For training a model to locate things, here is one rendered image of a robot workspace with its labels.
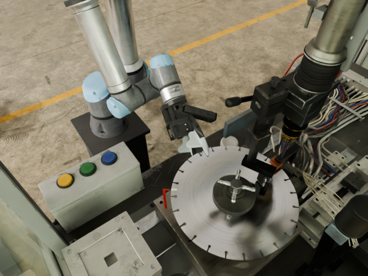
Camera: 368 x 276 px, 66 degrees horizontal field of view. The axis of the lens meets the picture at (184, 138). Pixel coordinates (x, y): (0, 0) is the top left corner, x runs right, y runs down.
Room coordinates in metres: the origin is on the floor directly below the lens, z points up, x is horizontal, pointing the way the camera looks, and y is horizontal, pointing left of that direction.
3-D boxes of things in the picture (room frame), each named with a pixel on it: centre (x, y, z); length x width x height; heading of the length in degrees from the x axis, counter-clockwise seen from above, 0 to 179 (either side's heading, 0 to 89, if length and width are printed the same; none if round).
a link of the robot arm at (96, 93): (0.82, 0.31, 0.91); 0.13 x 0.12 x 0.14; 135
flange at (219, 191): (0.37, -0.13, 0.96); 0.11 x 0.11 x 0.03
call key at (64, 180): (0.44, 0.35, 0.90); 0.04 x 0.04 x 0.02
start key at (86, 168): (0.48, 0.29, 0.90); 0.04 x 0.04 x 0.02
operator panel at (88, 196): (0.47, 0.28, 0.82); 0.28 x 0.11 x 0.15; 126
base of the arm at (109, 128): (0.82, 0.31, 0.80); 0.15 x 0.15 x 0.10
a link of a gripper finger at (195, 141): (0.53, -0.04, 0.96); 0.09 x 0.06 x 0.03; 24
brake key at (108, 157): (0.53, 0.23, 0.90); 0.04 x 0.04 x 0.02
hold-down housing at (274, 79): (0.43, -0.17, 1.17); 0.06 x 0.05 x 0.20; 117
